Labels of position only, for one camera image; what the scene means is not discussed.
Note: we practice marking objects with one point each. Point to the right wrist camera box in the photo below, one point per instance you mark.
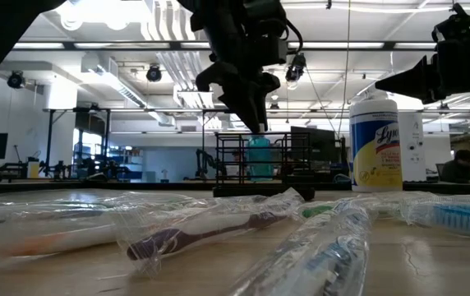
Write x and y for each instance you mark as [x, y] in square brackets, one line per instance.
[459, 24]

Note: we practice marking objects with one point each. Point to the orange toothbrush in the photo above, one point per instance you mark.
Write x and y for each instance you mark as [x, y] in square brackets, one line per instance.
[54, 242]

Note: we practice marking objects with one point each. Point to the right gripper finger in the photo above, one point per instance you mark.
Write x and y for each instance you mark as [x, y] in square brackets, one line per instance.
[407, 82]

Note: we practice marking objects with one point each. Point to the green toothbrush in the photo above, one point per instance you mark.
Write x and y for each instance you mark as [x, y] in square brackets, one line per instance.
[317, 211]

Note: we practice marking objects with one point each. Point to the white column with sockets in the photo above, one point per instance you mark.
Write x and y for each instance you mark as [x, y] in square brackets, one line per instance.
[412, 148]

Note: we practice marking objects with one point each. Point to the person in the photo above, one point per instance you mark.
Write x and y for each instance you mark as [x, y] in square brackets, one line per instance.
[461, 168]

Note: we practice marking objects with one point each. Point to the blue toothbrush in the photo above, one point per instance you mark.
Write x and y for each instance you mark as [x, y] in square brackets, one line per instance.
[325, 255]
[461, 218]

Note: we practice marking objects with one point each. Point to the Lysol wipes canister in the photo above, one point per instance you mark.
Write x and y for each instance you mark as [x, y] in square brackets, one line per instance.
[374, 156]

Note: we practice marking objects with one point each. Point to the black background stand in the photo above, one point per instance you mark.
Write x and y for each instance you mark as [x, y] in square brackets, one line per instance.
[49, 140]

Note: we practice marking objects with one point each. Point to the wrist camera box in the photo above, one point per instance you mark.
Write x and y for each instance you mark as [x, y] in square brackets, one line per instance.
[459, 24]
[274, 51]

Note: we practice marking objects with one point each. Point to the black ceiling spotlight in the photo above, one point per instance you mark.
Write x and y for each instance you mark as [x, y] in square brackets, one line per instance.
[296, 67]
[153, 73]
[16, 79]

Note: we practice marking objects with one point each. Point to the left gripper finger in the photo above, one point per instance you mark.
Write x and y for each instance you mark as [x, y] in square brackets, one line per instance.
[239, 107]
[257, 109]

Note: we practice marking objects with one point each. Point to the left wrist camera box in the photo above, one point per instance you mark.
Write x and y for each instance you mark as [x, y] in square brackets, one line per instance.
[274, 51]

